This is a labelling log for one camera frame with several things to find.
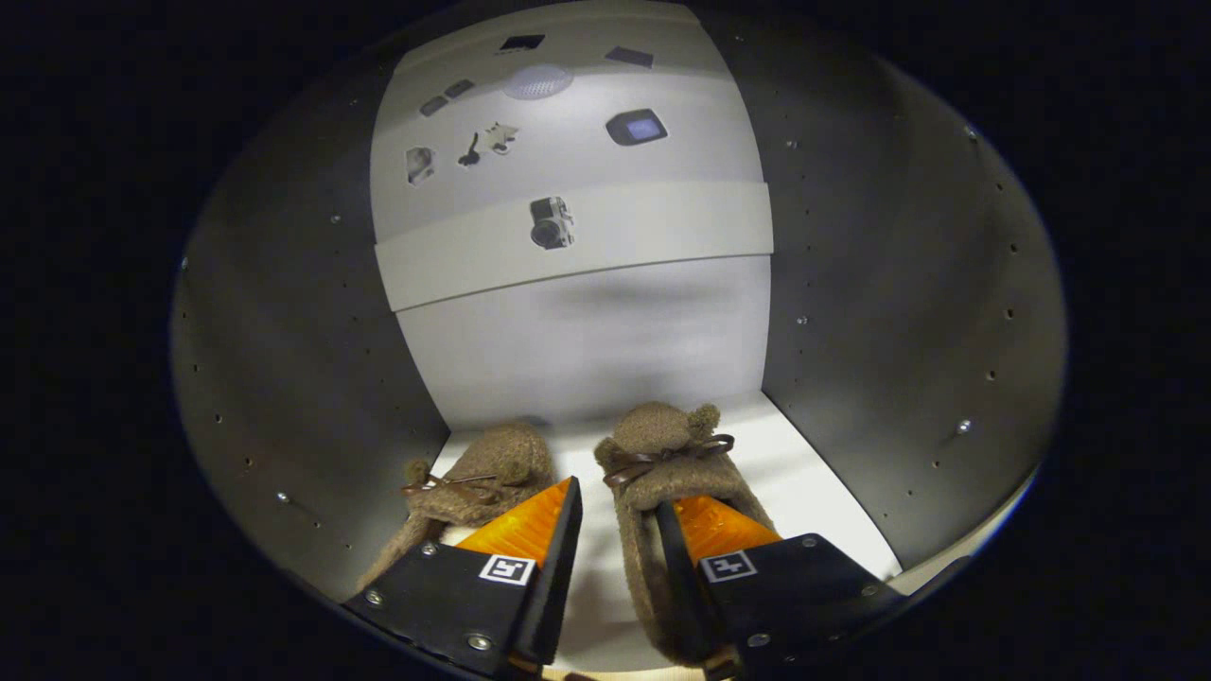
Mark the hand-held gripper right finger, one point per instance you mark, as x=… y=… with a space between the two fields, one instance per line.
x=683 y=553

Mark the dark grey shoe cabinet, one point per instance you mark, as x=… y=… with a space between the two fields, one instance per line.
x=587 y=331

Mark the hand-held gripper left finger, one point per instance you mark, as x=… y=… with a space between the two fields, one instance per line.
x=558 y=577

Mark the brown fuzzy shoe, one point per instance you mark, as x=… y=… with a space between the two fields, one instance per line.
x=501 y=463
x=662 y=435

